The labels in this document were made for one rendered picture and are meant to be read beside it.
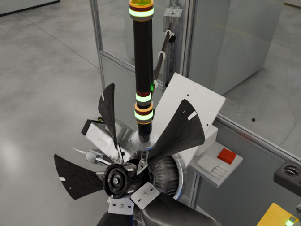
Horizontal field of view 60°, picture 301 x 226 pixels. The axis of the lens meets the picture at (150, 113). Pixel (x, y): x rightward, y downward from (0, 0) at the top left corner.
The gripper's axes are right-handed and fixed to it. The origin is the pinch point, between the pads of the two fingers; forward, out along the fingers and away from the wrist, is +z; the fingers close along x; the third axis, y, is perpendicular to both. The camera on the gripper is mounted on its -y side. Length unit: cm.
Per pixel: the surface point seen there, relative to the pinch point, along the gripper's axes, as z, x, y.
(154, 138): 9.2, -5.0, -33.5
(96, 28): 80, 52, -150
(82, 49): 254, 118, -296
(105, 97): 30, 1, -65
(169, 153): 19.7, 0.2, -30.2
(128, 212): 46, -15, -27
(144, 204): 35.6, -11.6, -25.1
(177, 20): 14, 40, -70
